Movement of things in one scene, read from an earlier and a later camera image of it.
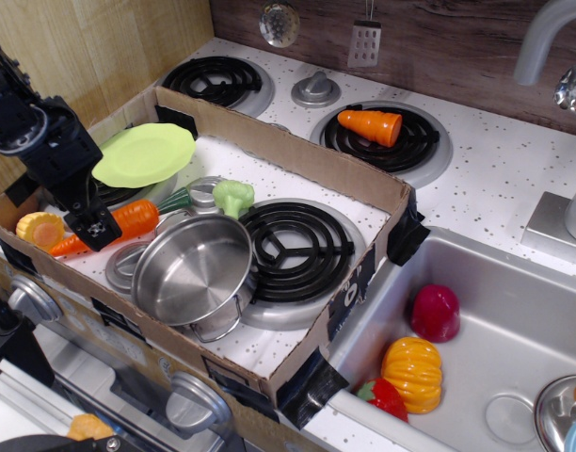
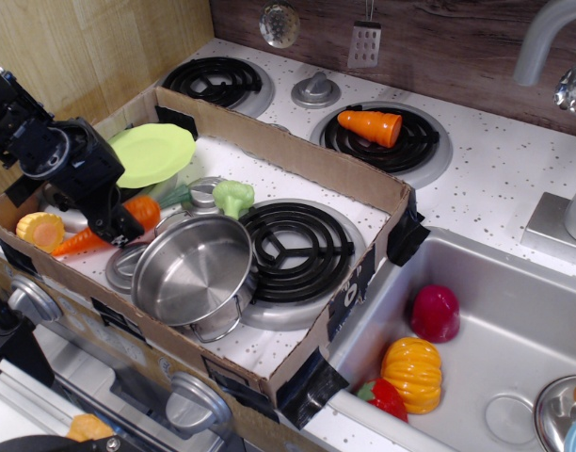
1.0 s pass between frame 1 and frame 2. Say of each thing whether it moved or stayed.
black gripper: moved
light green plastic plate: stayed
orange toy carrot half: stayed
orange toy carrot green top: stayed
